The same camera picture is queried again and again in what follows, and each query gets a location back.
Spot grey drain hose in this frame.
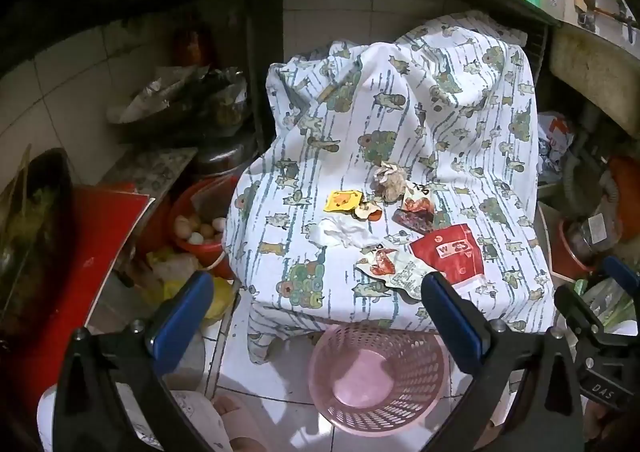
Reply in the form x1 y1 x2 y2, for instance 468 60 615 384
564 132 621 225

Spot white and red wrapper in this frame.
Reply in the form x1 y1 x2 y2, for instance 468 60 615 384
356 246 441 303

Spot silver foil bag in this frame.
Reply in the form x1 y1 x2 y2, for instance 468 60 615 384
107 66 249 125

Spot yellow snack wrapper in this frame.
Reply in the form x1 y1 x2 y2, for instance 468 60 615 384
324 189 363 213

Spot pink perforated plastic basket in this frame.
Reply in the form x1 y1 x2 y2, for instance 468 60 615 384
307 322 451 438

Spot grey patterned board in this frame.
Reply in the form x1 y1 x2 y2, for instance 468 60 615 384
100 148 199 195

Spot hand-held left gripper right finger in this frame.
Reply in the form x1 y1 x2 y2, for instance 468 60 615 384
420 272 586 452

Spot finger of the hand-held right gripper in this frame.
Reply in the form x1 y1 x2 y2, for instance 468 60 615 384
554 284 608 353
600 256 640 293

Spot red plastic bucket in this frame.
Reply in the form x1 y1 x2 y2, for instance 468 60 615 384
169 176 241 280

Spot printed animal pattern cloth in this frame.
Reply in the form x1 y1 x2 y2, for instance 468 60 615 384
221 12 556 365

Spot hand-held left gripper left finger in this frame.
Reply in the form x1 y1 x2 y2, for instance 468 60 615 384
52 271 216 452

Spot small torn wrapper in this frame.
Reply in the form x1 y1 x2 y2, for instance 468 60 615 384
352 201 383 223

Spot black wok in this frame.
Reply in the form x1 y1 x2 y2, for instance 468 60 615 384
0 149 76 335

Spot roast chicken snack wrapper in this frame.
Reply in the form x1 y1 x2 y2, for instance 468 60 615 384
391 180 436 233

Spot white and red plastic bag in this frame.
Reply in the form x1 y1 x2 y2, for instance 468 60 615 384
537 112 577 169

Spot crumpled paper ball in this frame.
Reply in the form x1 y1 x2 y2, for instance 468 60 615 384
372 162 410 205

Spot white sink basin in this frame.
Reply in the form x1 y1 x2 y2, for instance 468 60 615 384
549 26 640 113

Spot yellow plastic bag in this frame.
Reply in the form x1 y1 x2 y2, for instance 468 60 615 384
145 252 236 321

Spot green vegetables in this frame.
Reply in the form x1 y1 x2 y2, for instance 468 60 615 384
575 277 640 333

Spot red board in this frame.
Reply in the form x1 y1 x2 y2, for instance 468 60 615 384
10 184 156 403

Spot crumpled white tissue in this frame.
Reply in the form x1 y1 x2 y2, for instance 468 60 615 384
307 217 381 249

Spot white printed pants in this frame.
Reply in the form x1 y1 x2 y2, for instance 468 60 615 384
37 374 236 452

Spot red paper packet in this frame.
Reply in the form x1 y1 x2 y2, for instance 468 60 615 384
409 223 487 289

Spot red plastic basin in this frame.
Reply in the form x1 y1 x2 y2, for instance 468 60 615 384
557 217 608 279

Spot dark cooking pot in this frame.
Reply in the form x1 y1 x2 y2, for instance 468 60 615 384
192 129 259 177

